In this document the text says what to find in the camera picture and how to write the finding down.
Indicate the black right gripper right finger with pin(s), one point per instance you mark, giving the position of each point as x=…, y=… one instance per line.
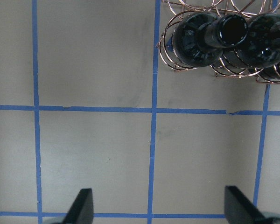
x=238, y=209

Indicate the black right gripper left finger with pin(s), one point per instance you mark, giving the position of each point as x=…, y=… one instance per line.
x=82, y=210

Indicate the dark wine bottle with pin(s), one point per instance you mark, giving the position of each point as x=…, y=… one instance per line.
x=199, y=39
x=271, y=73
x=261, y=48

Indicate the dark wine bottle front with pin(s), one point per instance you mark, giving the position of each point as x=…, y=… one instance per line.
x=199, y=39

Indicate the copper wire bottle basket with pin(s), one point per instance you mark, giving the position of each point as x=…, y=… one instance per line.
x=224, y=68

